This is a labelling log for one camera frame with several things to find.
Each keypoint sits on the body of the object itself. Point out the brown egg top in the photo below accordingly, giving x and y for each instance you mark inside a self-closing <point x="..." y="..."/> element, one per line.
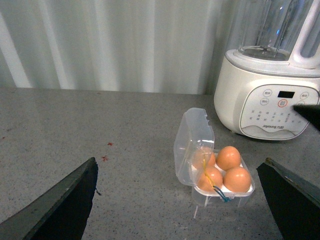
<point x="229" y="157"/>

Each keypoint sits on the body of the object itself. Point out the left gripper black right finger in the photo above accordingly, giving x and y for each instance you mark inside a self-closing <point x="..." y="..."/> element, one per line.
<point x="293" y="201"/>

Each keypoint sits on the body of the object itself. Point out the white Joyoung blender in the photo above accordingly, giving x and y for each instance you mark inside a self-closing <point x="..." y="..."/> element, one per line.
<point x="271" y="64"/>

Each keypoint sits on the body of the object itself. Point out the clear plastic egg box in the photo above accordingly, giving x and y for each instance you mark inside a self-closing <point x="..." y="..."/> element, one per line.
<point x="193" y="133"/>

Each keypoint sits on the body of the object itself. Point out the brown egg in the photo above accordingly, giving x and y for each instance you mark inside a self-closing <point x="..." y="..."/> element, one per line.
<point x="229" y="157"/>
<point x="204" y="155"/>
<point x="237" y="179"/>

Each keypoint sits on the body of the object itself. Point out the grey curtain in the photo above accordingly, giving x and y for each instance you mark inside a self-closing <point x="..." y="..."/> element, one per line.
<point x="159" y="46"/>

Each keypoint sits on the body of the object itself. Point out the brown egg hidden back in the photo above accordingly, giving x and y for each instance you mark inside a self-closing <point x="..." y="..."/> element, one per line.
<point x="209" y="178"/>

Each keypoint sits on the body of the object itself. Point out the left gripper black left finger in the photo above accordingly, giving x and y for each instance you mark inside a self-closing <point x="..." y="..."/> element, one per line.
<point x="61" y="213"/>

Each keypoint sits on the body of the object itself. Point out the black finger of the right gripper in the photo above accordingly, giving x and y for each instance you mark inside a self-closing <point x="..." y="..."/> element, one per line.
<point x="310" y="112"/>

